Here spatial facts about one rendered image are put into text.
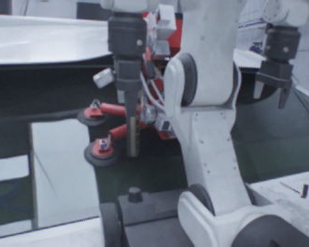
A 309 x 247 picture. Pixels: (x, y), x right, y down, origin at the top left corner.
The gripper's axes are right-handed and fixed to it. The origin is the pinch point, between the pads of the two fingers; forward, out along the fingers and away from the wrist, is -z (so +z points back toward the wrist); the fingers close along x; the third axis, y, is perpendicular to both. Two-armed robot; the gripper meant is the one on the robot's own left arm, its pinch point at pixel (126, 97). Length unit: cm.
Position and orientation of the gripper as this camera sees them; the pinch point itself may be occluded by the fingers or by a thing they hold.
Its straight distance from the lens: 59.7
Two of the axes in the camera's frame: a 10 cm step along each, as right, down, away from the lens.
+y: -9.6, 0.6, -2.9
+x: -2.9, -3.9, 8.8
